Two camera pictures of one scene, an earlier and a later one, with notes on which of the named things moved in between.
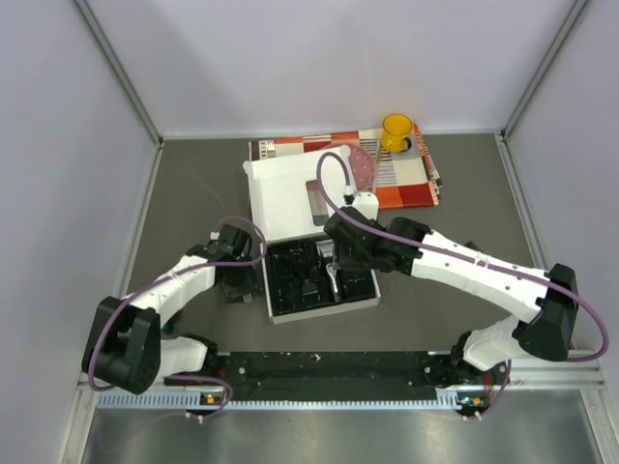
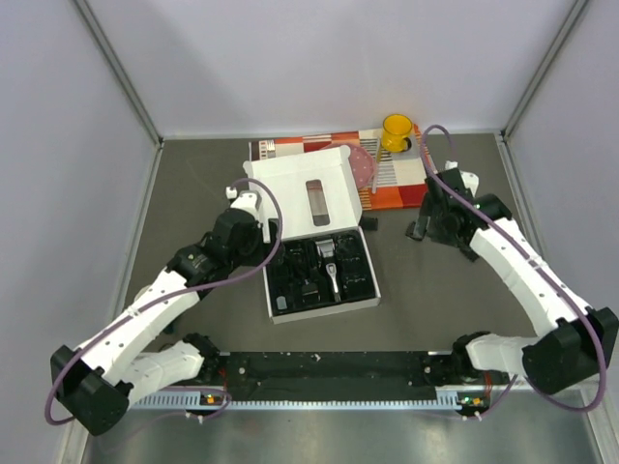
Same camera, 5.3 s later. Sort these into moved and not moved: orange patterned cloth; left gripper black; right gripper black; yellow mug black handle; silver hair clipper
Moved: right gripper black; left gripper black
Not moved: orange patterned cloth; silver hair clipper; yellow mug black handle
